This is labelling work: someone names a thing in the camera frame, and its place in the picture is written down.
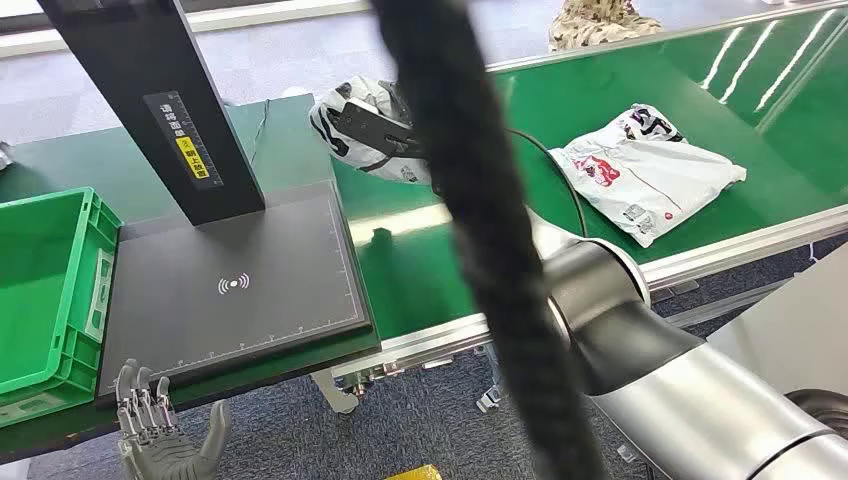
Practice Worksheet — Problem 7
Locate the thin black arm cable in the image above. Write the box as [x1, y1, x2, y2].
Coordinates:
[506, 127, 590, 238]

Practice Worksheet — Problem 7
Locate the aluminium conveyor side rail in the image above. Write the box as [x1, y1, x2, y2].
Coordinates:
[329, 203, 848, 399]
[485, 0, 848, 74]

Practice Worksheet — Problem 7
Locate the green plastic crate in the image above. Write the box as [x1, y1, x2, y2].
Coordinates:
[0, 187, 124, 429]

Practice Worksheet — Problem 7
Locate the aluminium conveyor lower bar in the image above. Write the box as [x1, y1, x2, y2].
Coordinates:
[664, 276, 796, 331]

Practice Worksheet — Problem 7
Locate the yellow block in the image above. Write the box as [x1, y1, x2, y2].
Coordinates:
[384, 464, 444, 480]

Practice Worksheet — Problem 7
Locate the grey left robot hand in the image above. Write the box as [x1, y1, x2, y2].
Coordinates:
[113, 358, 232, 480]

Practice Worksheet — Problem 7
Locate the person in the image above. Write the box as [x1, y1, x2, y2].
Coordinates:
[547, 0, 664, 54]

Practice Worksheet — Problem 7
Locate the grey conveyor foot bracket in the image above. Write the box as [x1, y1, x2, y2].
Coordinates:
[309, 369, 360, 417]

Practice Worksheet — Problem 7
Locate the black braided cable sleeve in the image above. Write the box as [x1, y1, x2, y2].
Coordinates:
[367, 0, 611, 480]

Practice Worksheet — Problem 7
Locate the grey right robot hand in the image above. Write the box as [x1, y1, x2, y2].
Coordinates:
[336, 97, 429, 160]

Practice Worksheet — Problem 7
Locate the green conveyor belt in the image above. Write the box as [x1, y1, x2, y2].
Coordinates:
[331, 6, 848, 342]

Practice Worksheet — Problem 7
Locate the pale grey panel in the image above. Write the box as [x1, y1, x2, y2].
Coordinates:
[705, 241, 848, 399]

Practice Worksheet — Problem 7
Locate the black scanner base plate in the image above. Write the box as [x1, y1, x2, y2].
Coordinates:
[94, 180, 374, 407]

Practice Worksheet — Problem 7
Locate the black scanner column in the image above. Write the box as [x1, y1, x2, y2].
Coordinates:
[36, 0, 268, 228]

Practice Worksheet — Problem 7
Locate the white package with red print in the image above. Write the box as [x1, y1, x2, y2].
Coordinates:
[309, 74, 433, 187]

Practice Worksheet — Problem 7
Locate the white package red black print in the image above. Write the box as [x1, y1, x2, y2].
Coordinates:
[548, 103, 749, 249]

